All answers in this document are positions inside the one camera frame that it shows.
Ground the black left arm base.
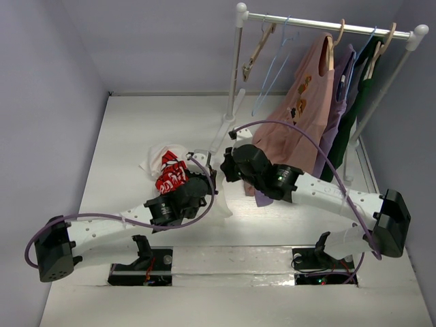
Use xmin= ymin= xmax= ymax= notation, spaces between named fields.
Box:
xmin=108 ymin=235 xmax=173 ymax=287

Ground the dark green t-shirt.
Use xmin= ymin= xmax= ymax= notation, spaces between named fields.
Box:
xmin=320 ymin=37 xmax=384 ymax=169

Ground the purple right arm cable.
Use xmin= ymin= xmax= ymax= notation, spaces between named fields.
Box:
xmin=230 ymin=119 xmax=383 ymax=285

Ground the pink t-shirt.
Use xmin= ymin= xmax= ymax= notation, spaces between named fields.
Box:
xmin=252 ymin=33 xmax=334 ymax=174

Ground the wooden hanger under green shirt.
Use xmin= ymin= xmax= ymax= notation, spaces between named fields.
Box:
xmin=364 ymin=22 xmax=397 ymax=80

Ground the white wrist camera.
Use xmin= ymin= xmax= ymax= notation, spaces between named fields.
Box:
xmin=228 ymin=128 xmax=253 ymax=148
xmin=186 ymin=149 xmax=211 ymax=173

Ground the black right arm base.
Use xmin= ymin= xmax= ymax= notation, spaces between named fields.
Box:
xmin=290 ymin=232 xmax=358 ymax=285

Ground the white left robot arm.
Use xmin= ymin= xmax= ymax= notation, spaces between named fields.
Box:
xmin=27 ymin=167 xmax=218 ymax=283

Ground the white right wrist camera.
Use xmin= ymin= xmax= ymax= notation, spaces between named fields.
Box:
xmin=228 ymin=128 xmax=253 ymax=148

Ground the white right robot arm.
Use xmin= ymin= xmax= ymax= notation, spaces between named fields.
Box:
xmin=220 ymin=144 xmax=411 ymax=267

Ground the white clothes rack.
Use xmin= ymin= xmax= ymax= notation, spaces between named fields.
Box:
xmin=209 ymin=3 xmax=429 ymax=182

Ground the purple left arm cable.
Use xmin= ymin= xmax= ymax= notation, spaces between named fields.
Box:
xmin=24 ymin=153 xmax=217 ymax=268

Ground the light blue wire hanger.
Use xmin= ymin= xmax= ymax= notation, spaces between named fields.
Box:
xmin=251 ymin=15 xmax=299 ymax=116

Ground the lilac t-shirt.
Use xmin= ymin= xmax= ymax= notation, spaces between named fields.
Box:
xmin=253 ymin=43 xmax=357 ymax=208

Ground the wooden clip hanger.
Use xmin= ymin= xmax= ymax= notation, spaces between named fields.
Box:
xmin=242 ymin=23 xmax=277 ymax=82

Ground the wooden hanger under pink shirt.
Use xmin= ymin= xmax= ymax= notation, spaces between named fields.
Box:
xmin=325 ymin=18 xmax=345 ymax=70

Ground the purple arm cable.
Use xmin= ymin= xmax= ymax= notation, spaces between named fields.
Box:
xmin=24 ymin=153 xmax=217 ymax=268
xmin=230 ymin=119 xmax=383 ymax=285

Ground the white red printed t-shirt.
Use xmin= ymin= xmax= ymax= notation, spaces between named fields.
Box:
xmin=139 ymin=142 xmax=232 ymax=228

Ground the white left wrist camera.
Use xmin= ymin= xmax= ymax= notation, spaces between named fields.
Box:
xmin=186 ymin=149 xmax=211 ymax=173

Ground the blue hanger under lilac shirt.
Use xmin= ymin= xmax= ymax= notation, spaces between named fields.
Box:
xmin=334 ymin=26 xmax=377 ymax=102

